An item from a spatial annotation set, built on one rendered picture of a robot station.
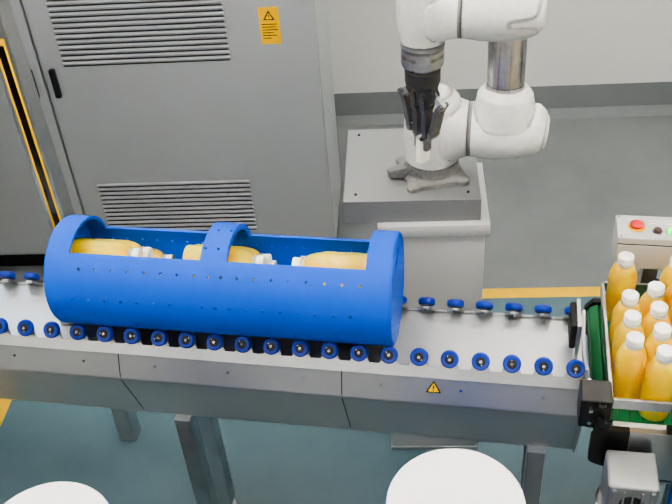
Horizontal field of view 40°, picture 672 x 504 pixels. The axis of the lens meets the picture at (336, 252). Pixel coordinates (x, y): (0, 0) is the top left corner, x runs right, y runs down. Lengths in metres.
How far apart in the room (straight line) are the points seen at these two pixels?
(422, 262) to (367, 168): 0.32
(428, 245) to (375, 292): 0.57
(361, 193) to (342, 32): 2.33
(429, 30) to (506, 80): 0.68
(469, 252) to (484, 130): 0.38
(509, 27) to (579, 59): 3.20
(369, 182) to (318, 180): 1.15
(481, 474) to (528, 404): 0.42
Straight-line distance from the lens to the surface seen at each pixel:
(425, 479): 1.95
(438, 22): 1.84
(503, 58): 2.47
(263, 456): 3.35
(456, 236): 2.66
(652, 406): 2.23
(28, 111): 2.65
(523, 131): 2.53
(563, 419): 2.37
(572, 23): 4.93
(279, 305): 2.19
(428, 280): 2.76
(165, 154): 3.83
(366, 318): 2.16
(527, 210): 4.38
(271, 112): 3.65
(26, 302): 2.72
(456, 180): 2.64
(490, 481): 1.95
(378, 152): 2.80
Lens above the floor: 2.59
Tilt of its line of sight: 39 degrees down
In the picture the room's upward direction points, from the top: 5 degrees counter-clockwise
